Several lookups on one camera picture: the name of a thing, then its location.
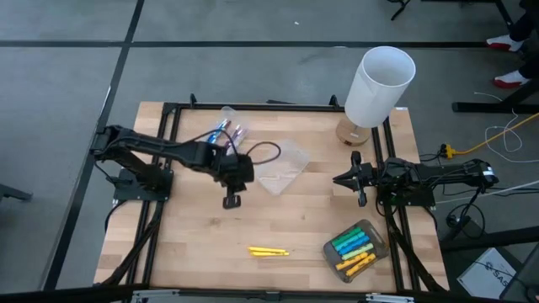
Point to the yellow Sharpie highlighter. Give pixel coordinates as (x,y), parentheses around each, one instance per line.
(361,265)

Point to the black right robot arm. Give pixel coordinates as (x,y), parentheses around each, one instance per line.
(442,172)

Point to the clear tray of markers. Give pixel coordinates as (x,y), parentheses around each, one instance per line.
(379,248)

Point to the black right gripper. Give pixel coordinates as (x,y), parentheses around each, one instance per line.
(370,177)

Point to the blue Sharpie highlighter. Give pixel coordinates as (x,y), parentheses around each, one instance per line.
(354,246)

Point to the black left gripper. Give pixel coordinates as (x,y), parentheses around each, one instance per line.
(238,170)

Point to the aluminium extrusion bar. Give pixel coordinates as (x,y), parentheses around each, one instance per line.
(156,296)
(389,298)

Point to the blue cap Expo marker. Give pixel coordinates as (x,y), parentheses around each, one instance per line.
(219,131)

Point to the yellow slim highlighter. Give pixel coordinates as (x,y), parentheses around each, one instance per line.
(266,249)
(269,253)

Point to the clear plastic bin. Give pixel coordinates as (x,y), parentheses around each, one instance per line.
(229,115)

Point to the lime green highlighter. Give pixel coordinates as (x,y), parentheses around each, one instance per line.
(358,251)

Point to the person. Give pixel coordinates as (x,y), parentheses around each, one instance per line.
(511,78)

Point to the frosted plastic bin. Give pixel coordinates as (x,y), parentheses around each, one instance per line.
(282,168)

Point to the black stand leg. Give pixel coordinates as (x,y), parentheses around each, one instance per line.
(14,192)
(492,107)

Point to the orange Sharpie highlighter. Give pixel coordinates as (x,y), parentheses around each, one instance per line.
(351,261)

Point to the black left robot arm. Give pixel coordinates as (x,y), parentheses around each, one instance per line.
(147,145)

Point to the white printed box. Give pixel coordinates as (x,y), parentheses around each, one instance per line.
(490,273)

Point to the turquoise highlighter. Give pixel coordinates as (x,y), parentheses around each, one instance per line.
(350,241)

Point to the navy cap Expo marker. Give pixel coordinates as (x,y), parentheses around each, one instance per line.
(232,141)

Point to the white shade lamp wooden base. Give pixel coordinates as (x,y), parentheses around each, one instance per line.
(379,84)

